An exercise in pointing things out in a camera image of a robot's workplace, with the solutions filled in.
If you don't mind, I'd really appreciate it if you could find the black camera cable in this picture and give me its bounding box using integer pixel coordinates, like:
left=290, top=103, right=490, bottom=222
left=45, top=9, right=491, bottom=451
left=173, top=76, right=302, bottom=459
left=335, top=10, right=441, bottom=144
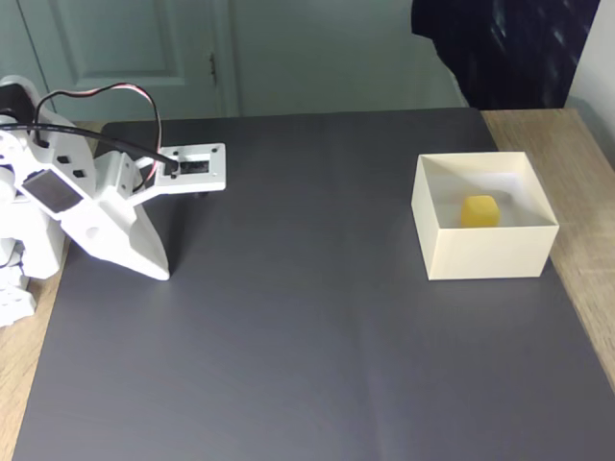
left=0, top=122, right=180, bottom=178

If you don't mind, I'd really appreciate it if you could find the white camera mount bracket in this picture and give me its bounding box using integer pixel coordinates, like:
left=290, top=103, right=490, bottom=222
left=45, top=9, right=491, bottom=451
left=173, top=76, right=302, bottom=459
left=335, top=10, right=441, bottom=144
left=94, top=141, right=228, bottom=204

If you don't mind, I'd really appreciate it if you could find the dark grey table mat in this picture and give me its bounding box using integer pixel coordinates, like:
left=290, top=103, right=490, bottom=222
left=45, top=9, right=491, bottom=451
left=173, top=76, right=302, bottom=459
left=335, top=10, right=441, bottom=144
left=12, top=106, right=615, bottom=461

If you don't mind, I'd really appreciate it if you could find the yellow cube block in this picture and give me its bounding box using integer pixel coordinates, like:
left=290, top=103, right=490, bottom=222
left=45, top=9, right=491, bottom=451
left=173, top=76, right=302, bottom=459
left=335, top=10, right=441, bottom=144
left=459, top=193, right=502, bottom=229

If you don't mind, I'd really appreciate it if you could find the white open box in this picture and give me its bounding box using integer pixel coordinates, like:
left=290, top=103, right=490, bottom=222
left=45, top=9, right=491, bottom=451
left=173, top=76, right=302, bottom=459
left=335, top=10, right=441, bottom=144
left=410, top=151, right=561, bottom=281

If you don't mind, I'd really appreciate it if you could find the black hanging cloth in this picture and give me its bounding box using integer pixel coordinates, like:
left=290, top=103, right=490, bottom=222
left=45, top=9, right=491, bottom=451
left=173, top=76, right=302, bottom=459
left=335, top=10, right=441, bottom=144
left=410, top=0, right=603, bottom=111

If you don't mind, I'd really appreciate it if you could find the red white black servo cable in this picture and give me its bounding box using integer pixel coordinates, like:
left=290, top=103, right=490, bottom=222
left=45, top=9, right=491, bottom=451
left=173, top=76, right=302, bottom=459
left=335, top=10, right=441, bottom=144
left=33, top=83, right=162, bottom=194

